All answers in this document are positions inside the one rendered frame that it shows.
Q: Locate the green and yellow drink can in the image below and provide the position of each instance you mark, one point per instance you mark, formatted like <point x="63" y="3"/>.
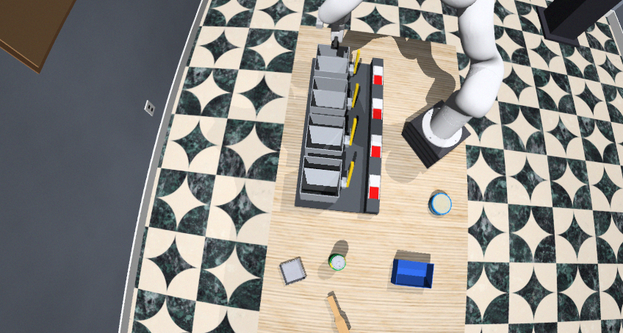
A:
<point x="337" y="262"/>

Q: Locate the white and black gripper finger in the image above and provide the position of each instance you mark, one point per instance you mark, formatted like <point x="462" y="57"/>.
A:
<point x="334" y="44"/>

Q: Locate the round tin with blue-rimmed lid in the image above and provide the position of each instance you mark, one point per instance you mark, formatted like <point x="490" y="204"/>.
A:
<point x="440" y="204"/>

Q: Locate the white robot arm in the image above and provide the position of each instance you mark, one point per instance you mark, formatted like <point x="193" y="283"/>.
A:
<point x="482" y="83"/>

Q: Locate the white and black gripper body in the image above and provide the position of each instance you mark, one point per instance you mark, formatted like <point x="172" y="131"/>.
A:
<point x="337" y="29"/>

